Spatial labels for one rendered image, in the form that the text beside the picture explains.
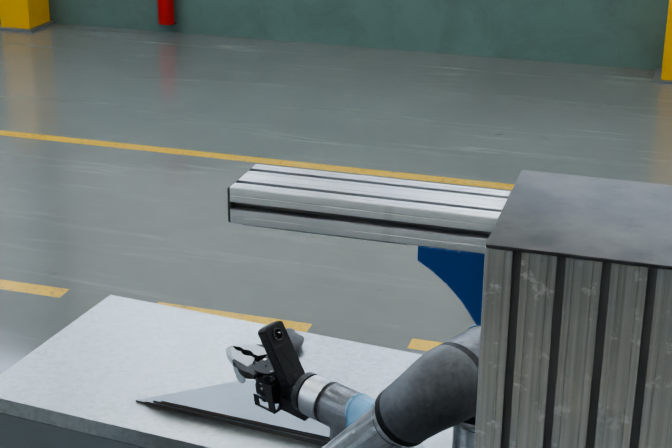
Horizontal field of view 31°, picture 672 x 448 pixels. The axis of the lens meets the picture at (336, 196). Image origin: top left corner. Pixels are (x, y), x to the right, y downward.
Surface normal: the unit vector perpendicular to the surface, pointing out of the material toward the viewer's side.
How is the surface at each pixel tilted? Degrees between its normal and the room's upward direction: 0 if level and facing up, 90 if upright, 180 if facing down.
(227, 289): 0
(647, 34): 90
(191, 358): 0
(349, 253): 0
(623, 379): 90
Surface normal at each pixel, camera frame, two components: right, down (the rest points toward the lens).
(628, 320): -0.29, 0.33
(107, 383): 0.01, -0.94
